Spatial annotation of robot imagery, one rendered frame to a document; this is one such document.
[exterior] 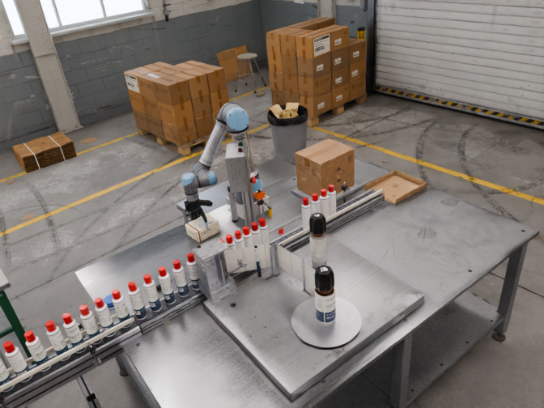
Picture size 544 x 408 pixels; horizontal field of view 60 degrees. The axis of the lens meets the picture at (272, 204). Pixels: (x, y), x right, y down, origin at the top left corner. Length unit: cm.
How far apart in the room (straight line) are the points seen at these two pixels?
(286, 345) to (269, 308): 24
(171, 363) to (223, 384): 27
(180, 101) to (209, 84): 45
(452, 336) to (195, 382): 162
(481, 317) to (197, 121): 404
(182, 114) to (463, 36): 357
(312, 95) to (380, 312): 437
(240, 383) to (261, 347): 17
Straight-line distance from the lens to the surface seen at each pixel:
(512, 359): 334
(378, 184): 322
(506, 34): 631
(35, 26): 736
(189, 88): 581
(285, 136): 508
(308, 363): 199
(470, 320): 318
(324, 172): 292
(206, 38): 857
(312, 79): 613
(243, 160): 222
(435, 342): 302
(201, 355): 215
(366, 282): 233
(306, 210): 260
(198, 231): 276
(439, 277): 249
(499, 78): 644
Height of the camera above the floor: 241
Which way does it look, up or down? 31 degrees down
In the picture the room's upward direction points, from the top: 6 degrees counter-clockwise
